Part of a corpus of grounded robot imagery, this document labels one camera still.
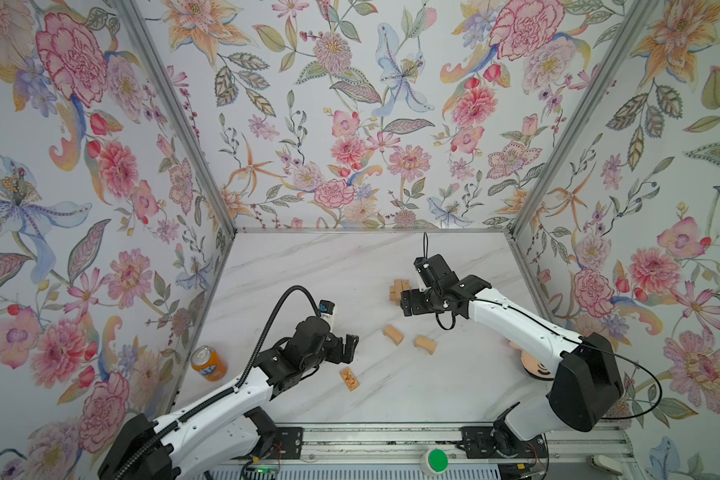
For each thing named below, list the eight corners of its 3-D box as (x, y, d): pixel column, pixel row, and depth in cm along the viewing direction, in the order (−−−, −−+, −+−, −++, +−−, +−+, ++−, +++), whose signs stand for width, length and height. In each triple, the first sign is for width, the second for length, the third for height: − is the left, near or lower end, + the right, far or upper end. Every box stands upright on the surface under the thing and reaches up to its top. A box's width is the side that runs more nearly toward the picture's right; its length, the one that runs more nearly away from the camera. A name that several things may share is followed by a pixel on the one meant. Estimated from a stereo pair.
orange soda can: (206, 384, 86) (186, 367, 76) (212, 363, 90) (195, 345, 80) (229, 384, 86) (212, 367, 76) (234, 363, 90) (219, 345, 80)
